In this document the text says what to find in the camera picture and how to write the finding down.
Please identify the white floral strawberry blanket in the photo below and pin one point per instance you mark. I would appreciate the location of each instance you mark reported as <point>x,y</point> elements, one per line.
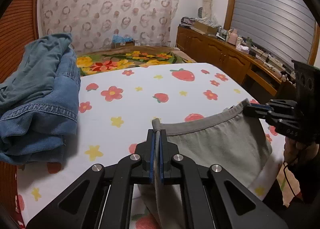
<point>116,111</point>

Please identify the blue folded jeans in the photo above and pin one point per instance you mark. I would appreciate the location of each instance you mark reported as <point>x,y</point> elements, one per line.
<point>36,131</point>

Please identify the brown louvered wardrobe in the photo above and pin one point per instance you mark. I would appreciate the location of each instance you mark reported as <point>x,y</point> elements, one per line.
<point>18,27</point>

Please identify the wooden sideboard cabinet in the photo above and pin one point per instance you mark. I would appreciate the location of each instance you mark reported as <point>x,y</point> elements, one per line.
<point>254,75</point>

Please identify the cardboard box with items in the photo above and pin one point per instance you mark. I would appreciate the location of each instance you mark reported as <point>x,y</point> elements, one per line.
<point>206,26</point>

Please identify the pink thermos jug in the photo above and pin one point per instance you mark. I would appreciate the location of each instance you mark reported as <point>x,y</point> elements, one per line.
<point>232,36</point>

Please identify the pink tissue pack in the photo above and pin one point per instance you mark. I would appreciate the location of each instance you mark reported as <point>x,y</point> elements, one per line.
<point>243,49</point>

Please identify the grey window blind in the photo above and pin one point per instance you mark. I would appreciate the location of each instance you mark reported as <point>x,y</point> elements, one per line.
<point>285,28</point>

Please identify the grey-green shorts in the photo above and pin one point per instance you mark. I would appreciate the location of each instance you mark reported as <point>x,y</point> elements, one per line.
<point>230,139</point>

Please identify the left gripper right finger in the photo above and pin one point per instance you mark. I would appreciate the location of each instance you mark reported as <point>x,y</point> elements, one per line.
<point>211,196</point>

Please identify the pink circle-pattern curtain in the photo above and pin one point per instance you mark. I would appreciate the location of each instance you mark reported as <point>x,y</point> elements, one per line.
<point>94,23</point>

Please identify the brown floral bed cover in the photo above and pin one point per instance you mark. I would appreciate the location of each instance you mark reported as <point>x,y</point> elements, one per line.
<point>129,57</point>

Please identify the person's right hand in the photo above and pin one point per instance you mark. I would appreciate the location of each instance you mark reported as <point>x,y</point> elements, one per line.
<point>296,152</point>

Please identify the red printed cloth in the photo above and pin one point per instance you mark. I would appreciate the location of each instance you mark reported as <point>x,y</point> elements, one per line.
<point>10,208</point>

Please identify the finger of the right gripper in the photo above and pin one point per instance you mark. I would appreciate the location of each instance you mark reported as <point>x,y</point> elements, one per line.
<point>256,113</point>
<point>260,107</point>

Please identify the box with blue items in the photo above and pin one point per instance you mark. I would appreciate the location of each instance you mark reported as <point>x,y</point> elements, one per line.
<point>119,41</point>

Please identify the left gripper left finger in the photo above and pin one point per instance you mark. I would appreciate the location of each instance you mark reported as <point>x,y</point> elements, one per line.
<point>102,196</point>

